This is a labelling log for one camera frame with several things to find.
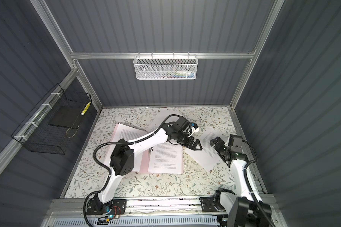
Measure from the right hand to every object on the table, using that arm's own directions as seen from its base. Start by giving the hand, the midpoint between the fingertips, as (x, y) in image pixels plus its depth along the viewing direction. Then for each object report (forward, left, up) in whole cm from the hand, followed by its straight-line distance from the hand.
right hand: (217, 146), depth 84 cm
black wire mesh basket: (+1, +90, +20) cm, 92 cm away
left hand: (0, +13, +2) cm, 13 cm away
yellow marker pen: (+15, +78, +19) cm, 81 cm away
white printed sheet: (+11, +60, -1) cm, 61 cm away
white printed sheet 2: (-3, +31, -10) cm, 33 cm away
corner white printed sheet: (-1, +3, -12) cm, 13 cm away
